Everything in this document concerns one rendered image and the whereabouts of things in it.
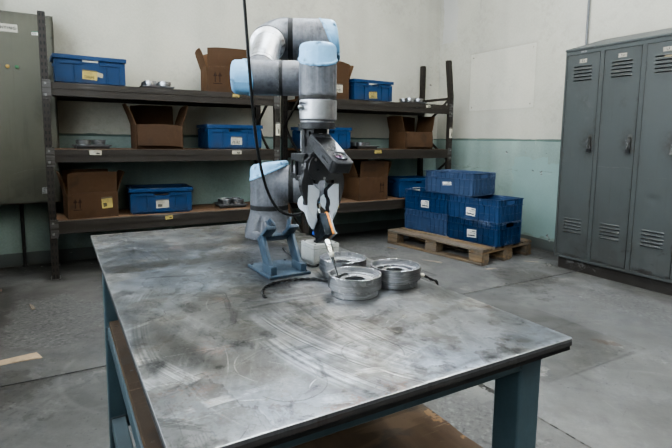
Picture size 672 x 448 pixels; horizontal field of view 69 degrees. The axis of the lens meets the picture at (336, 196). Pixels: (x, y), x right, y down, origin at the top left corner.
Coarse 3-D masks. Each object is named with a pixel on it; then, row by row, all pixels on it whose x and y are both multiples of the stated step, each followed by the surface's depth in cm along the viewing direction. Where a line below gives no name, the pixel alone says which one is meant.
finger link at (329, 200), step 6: (324, 186) 101; (330, 186) 97; (336, 186) 98; (324, 192) 98; (330, 192) 98; (336, 192) 98; (324, 198) 101; (330, 198) 98; (336, 198) 98; (324, 204) 102; (330, 204) 98; (336, 204) 99; (330, 210) 98; (336, 210) 99
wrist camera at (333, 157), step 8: (312, 136) 94; (320, 136) 95; (328, 136) 96; (312, 144) 94; (320, 144) 92; (328, 144) 93; (336, 144) 94; (320, 152) 91; (328, 152) 90; (336, 152) 90; (344, 152) 92; (328, 160) 89; (336, 160) 88; (344, 160) 89; (328, 168) 89; (336, 168) 88; (344, 168) 89
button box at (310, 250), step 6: (306, 240) 123; (312, 240) 123; (306, 246) 120; (312, 246) 117; (318, 246) 117; (324, 246) 118; (336, 246) 120; (306, 252) 120; (312, 252) 118; (318, 252) 118; (324, 252) 118; (306, 258) 121; (312, 258) 118; (318, 258) 118
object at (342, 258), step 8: (320, 256) 108; (328, 256) 111; (336, 256) 112; (344, 256) 113; (352, 256) 112; (360, 256) 110; (320, 264) 106; (328, 264) 103; (336, 264) 103; (344, 264) 102; (352, 264) 103; (360, 264) 104
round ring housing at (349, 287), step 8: (328, 272) 95; (344, 272) 99; (352, 272) 99; (360, 272) 99; (368, 272) 99; (376, 272) 97; (328, 280) 94; (336, 280) 91; (344, 280) 90; (352, 280) 90; (360, 280) 90; (368, 280) 90; (376, 280) 91; (336, 288) 91; (344, 288) 90; (352, 288) 90; (360, 288) 90; (368, 288) 90; (376, 288) 92; (336, 296) 92; (344, 296) 91; (352, 296) 91; (360, 296) 91; (368, 296) 91
